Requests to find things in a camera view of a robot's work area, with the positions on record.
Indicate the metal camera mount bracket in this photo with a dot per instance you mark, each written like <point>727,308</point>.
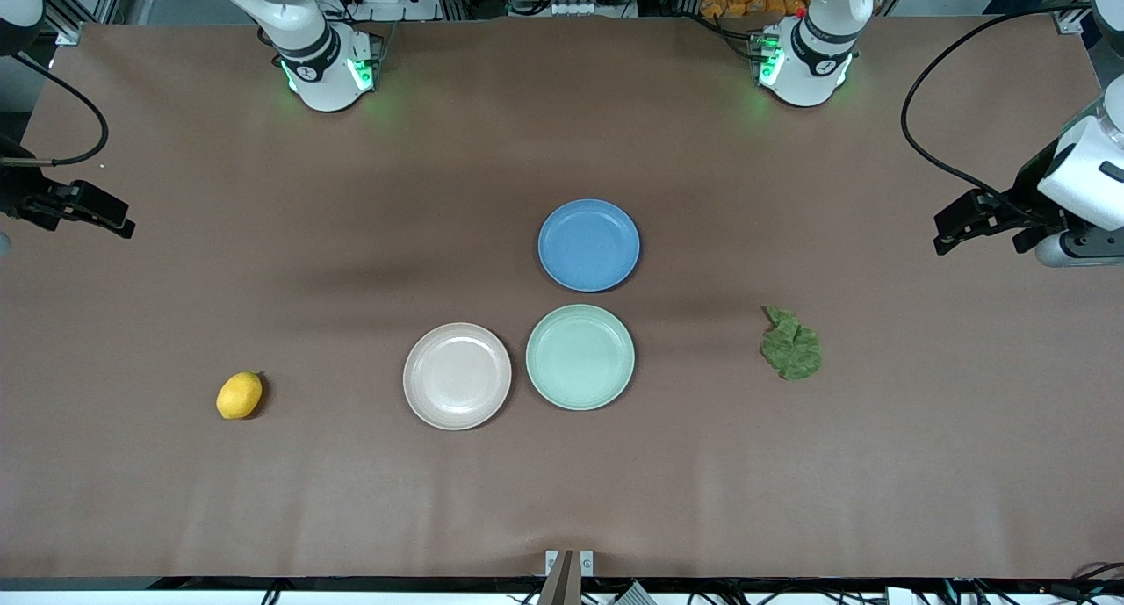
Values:
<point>566,570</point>

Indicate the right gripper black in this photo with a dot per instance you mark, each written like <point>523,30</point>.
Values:
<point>19,192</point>

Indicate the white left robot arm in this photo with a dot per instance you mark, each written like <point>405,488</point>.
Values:
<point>803,61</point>

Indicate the long white power strip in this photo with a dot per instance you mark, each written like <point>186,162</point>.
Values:
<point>584,8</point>

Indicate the light green plate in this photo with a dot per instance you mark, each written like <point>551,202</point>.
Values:
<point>580,357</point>

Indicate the brown table cover sheet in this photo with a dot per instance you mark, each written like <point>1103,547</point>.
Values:
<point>263,517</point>

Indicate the pale pink plate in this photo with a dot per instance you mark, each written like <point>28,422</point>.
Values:
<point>457,377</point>

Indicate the aluminium frame post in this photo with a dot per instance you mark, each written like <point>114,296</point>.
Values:
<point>68,30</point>
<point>1069,25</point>

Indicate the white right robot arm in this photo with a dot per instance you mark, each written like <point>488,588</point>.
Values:
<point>320,61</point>

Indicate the yellow lemon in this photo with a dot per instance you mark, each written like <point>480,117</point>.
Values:
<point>239,396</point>

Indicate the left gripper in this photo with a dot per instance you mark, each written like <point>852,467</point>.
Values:
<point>1026,192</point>

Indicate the green lettuce leaf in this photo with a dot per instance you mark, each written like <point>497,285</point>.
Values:
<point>793,350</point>

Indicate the blue plate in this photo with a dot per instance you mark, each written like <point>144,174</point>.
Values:
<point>588,245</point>

